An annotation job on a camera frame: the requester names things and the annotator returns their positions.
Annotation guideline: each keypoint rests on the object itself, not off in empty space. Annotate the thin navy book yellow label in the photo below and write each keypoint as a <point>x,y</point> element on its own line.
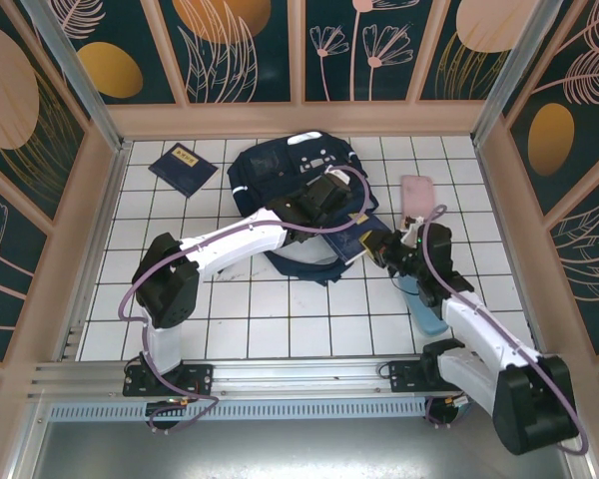
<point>347,244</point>

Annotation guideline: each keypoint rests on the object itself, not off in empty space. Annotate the navy blue student backpack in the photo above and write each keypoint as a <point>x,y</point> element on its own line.
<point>264,174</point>

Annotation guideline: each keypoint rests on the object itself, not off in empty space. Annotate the light blue pencil case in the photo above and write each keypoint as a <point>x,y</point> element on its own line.
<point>424,314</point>

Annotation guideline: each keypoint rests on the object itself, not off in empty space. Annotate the pink pencil case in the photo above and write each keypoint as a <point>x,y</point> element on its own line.
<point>418,197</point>

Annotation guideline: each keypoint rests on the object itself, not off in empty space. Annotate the thick navy book yellow label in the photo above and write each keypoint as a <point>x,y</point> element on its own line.
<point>182,169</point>

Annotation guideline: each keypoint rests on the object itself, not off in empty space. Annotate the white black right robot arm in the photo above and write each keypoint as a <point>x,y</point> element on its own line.
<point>489,329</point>

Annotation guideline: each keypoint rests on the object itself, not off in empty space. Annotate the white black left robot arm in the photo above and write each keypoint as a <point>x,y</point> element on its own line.
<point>229,239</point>

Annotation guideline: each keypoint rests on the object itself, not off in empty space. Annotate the aluminium side rail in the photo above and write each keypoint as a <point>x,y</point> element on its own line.
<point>503,227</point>
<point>106,224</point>

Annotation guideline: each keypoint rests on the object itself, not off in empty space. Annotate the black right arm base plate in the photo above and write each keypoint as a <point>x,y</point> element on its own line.
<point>404,376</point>

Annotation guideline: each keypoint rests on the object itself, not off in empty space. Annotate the aluminium mounting rail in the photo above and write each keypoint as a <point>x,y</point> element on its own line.
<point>304,374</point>

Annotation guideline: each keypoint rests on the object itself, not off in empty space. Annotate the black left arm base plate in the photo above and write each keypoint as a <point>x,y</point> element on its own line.
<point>199,379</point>

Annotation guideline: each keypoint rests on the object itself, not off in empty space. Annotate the aluminium frame post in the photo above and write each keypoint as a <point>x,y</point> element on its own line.
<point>99,107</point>
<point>510,75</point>

